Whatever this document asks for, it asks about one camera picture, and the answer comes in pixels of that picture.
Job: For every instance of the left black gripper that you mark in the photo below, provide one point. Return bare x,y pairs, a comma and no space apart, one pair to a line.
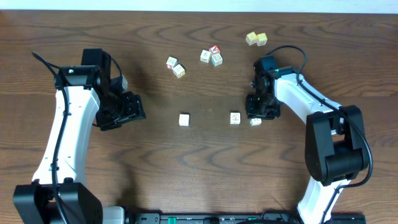
134,109

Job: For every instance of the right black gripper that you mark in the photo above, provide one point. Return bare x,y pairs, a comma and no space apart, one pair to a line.
253,112

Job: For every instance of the yellow edged letter block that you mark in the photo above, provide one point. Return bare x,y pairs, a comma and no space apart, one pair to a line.
235,118

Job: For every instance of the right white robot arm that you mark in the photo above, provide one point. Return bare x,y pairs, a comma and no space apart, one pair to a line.
336,149

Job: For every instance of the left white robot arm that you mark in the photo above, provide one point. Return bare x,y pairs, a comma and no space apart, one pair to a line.
86,97

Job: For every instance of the blue edged letter block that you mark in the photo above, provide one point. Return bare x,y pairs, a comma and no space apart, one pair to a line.
216,59

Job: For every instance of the yellow block right of pair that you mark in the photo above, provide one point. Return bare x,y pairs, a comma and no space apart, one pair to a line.
261,39

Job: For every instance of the yellow block of pair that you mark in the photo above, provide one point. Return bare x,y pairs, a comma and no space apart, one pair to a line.
251,38
261,39

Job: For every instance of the yellow block left of pair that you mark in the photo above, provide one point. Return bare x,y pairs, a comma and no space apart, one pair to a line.
251,38

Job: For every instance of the plain white wooden block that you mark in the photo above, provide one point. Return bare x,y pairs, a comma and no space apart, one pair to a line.
184,119

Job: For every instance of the white block red print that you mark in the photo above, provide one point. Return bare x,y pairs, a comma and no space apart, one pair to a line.
171,63

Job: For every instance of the white block yellow edge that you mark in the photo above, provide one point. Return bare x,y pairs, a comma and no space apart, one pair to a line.
179,71

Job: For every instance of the red letter A block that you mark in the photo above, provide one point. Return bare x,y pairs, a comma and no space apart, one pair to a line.
214,49

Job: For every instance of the white block centre cluster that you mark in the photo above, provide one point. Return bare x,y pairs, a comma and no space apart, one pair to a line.
205,56

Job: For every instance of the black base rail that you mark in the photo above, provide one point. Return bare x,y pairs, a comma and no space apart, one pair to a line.
156,218

